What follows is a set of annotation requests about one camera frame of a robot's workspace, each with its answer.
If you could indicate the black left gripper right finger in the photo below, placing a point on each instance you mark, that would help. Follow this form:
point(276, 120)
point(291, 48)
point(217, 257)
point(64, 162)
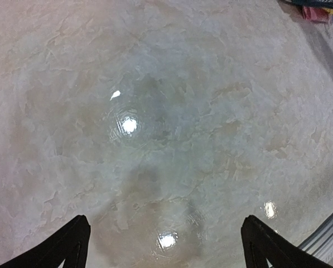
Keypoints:
point(263, 246)

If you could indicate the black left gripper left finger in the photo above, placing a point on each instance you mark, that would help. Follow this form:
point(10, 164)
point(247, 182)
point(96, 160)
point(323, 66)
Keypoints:
point(68, 247)

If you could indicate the navy blue garment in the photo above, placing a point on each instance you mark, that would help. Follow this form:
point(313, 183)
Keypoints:
point(312, 3)

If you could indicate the pink folded garment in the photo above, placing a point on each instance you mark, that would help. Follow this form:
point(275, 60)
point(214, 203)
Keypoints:
point(317, 15)

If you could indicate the aluminium front rail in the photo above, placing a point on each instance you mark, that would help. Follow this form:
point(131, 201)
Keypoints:
point(320, 243)

